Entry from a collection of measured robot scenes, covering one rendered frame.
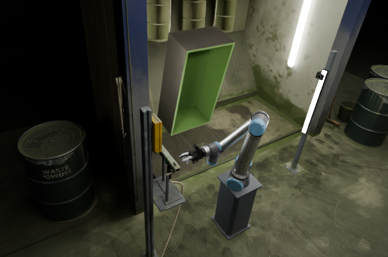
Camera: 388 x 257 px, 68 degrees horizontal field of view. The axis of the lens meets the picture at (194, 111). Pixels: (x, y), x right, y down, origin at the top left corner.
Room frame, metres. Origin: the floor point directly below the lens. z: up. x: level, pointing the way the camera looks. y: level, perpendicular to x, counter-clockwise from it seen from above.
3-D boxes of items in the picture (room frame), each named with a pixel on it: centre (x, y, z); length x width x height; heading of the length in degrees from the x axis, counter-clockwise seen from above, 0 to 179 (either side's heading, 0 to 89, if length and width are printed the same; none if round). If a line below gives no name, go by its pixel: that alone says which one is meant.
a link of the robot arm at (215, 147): (1.87, -0.19, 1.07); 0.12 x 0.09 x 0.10; 125
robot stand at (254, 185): (1.95, -0.48, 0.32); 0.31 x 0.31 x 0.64; 35
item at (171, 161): (1.73, 0.22, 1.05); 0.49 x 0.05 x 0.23; 35
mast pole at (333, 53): (2.87, -1.37, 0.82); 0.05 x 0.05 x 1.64; 35
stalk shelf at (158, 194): (1.61, 0.19, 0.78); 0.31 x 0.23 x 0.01; 35
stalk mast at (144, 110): (1.53, 0.31, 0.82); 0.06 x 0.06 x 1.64; 35
